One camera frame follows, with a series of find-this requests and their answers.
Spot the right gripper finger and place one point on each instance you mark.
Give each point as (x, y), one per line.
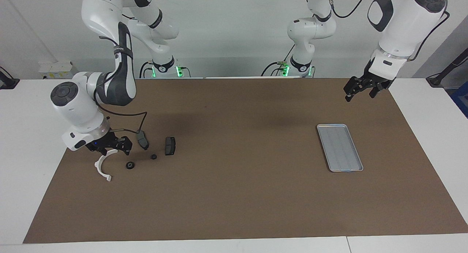
(102, 151)
(127, 147)

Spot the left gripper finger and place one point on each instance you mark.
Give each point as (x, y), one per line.
(351, 92)
(374, 92)

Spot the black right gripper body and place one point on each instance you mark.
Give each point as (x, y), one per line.
(109, 140)

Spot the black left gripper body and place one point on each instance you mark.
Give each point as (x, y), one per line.
(376, 83)

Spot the large black bearing gear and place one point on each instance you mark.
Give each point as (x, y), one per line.
(130, 165)

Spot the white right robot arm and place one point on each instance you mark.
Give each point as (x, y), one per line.
(109, 11)

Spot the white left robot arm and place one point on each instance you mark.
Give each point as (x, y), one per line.
(398, 30)

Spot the silver metal tray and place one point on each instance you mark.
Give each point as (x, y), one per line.
(340, 148)

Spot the curved dark brake pad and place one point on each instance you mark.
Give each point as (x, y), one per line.
(142, 140)

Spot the rectangular dark brake pad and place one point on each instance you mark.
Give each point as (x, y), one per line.
(170, 146)

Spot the blue bin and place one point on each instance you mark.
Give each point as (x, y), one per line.
(461, 99)

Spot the black table clamp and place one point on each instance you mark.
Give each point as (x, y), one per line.
(8, 83)

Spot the brown table mat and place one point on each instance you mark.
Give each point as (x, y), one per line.
(237, 194)

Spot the white semicircular bracket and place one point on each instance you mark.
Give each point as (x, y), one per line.
(99, 169)

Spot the white wall box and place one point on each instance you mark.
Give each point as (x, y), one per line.
(58, 69)

